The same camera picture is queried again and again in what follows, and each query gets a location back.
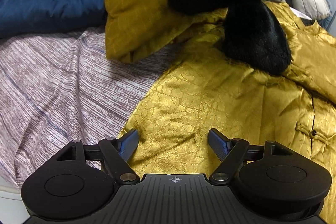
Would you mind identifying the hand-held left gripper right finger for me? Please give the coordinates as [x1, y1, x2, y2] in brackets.
[207, 128, 289, 185]

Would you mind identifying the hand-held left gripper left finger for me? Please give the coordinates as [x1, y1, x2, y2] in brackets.
[56, 129, 140, 185]

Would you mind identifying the gold jacket with black lining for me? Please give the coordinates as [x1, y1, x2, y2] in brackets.
[104, 0, 336, 224]

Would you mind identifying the mauve striped blanket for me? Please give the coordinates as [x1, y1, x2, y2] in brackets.
[0, 27, 184, 188]

